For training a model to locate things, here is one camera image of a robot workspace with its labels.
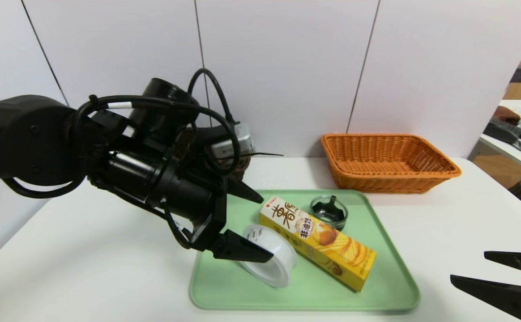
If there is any small glass jar black base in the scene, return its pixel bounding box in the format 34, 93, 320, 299
310, 195, 349, 231

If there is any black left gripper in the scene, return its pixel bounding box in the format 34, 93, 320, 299
146, 160, 274, 263

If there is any white side table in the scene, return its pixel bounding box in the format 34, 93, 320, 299
480, 99, 521, 176

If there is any black left camera cable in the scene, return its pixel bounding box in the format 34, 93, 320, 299
75, 68, 242, 177

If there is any dark brown wicker basket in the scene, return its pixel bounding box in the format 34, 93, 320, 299
171, 127, 252, 182

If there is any black flat tool case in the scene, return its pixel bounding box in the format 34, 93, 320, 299
483, 118, 521, 164

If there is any brown cloth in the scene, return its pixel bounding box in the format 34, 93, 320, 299
493, 106, 521, 126

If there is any light green plastic tray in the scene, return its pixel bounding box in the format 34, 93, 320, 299
189, 189, 421, 312

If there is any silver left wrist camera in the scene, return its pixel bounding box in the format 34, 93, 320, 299
210, 123, 254, 159

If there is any clear tape roll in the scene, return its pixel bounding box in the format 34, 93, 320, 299
238, 225, 298, 288

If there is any orange wicker basket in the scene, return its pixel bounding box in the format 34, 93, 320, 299
321, 133, 462, 194

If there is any yellow potato chips box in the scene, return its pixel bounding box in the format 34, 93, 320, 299
259, 195, 377, 292

